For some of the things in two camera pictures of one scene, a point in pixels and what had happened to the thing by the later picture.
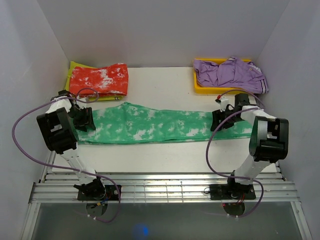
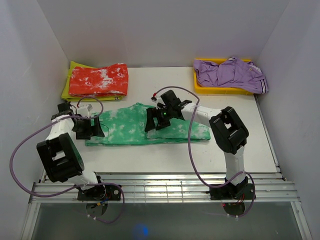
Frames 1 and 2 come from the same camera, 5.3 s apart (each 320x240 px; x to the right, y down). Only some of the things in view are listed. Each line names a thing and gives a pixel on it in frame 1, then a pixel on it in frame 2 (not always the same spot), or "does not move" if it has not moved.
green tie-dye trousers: (130, 122) does not move
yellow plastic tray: (200, 88) does not move
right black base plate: (231, 192) does not move
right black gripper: (217, 115) → (152, 112)
